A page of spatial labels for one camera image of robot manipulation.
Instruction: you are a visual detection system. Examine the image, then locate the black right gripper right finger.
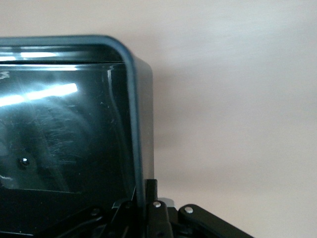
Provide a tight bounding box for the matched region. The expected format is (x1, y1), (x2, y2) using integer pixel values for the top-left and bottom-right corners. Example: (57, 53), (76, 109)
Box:
(145, 178), (255, 238)

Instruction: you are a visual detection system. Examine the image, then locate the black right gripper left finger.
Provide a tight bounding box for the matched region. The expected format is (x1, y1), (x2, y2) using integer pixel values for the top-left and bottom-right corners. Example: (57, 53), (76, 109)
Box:
(37, 198), (146, 238)

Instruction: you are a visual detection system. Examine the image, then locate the black rectangular plastic box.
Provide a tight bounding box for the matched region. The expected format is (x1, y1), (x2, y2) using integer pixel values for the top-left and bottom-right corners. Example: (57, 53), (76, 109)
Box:
(0, 34), (156, 238)

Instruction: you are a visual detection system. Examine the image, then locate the brown table cover sheet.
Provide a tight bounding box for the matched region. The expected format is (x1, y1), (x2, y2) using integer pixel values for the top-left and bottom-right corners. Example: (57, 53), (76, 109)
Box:
(0, 0), (317, 238)

